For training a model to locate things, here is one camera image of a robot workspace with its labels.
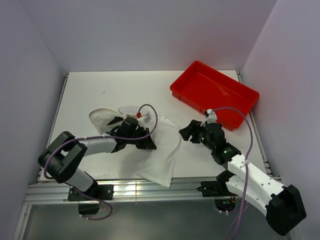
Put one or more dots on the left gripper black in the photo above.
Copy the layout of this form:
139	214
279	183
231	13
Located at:
146	143

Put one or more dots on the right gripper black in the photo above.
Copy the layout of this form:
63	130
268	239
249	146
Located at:
193	129

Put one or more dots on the white bra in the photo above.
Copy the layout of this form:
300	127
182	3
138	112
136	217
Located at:
158	167

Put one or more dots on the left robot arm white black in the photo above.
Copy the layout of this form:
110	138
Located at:
61	159

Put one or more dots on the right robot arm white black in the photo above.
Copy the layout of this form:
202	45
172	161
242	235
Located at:
281	205

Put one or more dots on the red plastic tray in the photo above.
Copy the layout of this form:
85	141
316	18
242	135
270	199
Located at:
202	87

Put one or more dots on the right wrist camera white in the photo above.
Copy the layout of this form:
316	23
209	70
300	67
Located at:
210	117

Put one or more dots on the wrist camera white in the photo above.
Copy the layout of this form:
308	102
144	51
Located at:
210	117
143	118

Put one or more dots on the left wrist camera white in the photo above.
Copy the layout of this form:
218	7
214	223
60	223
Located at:
143	118

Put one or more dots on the aluminium frame rail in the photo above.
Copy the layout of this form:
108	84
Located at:
139	190

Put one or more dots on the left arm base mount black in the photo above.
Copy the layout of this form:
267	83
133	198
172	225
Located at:
97	193

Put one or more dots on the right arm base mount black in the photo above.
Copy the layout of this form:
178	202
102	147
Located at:
224	200

